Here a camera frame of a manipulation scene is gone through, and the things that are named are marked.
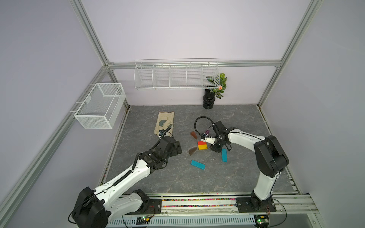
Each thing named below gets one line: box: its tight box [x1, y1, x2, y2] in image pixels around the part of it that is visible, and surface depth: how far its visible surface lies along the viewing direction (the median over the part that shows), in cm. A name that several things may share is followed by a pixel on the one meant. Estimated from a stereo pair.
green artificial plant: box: [206, 73, 228, 99], surface depth 101 cm
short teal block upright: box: [221, 148, 228, 163], surface depth 92 cm
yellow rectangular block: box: [198, 144, 208, 151], surface depth 96 cm
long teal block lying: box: [190, 159, 206, 171], surface depth 90 cm
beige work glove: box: [153, 111, 175, 137], surface depth 113 cm
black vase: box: [202, 88, 216, 110], surface depth 116 cm
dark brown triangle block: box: [188, 147, 197, 156], surface depth 96 cm
